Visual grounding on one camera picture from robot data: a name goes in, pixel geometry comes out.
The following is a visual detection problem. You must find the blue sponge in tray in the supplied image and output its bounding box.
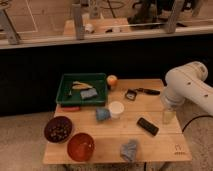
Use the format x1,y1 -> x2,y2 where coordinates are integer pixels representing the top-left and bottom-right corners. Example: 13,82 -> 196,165
80,88 -> 98,100

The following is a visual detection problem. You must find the red bowl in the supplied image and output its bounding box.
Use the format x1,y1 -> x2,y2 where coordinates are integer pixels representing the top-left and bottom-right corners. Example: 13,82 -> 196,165
67,133 -> 95,162

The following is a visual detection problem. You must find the orange apple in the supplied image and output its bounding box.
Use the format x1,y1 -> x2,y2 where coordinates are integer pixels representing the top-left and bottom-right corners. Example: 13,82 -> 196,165
107,75 -> 118,87

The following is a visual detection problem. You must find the red marker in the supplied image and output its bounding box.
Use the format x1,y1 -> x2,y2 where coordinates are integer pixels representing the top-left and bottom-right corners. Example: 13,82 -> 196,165
61,106 -> 80,112

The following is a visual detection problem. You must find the dark brown bowl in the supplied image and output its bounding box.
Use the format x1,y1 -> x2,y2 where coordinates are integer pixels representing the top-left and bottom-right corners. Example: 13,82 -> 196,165
44,116 -> 73,143

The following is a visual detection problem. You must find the grey towel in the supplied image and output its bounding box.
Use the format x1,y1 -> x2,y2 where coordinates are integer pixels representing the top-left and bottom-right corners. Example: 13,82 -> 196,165
120,139 -> 138,162

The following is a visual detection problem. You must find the black cable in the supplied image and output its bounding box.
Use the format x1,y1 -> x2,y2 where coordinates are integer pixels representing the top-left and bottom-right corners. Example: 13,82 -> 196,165
181,114 -> 213,133

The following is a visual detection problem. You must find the black handled peeler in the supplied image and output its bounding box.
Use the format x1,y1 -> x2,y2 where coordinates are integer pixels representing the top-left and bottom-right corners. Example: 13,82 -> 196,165
125,88 -> 160,101

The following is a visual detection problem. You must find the blue cup on side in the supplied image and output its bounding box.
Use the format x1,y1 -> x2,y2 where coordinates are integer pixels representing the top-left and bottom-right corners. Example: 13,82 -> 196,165
96,108 -> 110,121

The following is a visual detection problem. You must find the green plastic tray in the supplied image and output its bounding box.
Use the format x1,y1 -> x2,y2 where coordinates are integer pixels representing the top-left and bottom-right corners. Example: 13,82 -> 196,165
56,73 -> 108,106

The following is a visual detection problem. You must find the black remote control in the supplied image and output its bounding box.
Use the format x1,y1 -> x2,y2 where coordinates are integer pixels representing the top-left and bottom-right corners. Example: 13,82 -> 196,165
137,118 -> 159,136

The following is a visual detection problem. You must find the white paper cup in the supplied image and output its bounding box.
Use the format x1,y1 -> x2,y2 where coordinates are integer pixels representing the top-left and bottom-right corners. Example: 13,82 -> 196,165
108,101 -> 124,118

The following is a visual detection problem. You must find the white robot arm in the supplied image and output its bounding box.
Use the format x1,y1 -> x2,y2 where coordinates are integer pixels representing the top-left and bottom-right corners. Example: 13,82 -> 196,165
161,61 -> 213,116

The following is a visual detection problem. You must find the yellow banana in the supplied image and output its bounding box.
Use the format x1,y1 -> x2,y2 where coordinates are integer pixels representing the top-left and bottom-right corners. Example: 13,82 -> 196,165
72,81 -> 92,90

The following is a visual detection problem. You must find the clear glass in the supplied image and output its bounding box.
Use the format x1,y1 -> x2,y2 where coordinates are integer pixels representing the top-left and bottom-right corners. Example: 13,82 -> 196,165
163,107 -> 175,124

